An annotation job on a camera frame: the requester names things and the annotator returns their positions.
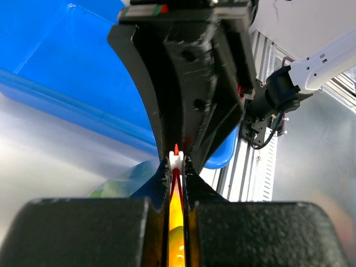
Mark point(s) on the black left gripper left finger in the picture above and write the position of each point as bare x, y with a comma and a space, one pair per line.
130, 231

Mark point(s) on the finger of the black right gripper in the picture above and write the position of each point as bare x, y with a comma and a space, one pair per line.
143, 54
203, 101

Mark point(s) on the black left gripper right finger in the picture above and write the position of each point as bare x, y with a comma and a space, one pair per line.
218, 232

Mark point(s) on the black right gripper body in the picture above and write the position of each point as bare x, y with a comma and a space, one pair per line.
233, 15

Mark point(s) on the clear zip top bag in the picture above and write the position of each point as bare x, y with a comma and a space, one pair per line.
130, 181

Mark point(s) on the orange yellow bell pepper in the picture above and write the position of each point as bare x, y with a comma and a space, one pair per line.
176, 232

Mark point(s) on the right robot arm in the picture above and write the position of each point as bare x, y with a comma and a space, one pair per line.
245, 71

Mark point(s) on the blue plastic bin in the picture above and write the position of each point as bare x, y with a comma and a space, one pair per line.
55, 57

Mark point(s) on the aluminium frame rail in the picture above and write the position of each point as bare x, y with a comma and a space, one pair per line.
250, 155

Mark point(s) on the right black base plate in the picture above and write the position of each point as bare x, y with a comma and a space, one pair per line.
253, 131

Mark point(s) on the white slotted cable duct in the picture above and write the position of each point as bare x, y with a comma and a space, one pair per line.
269, 158

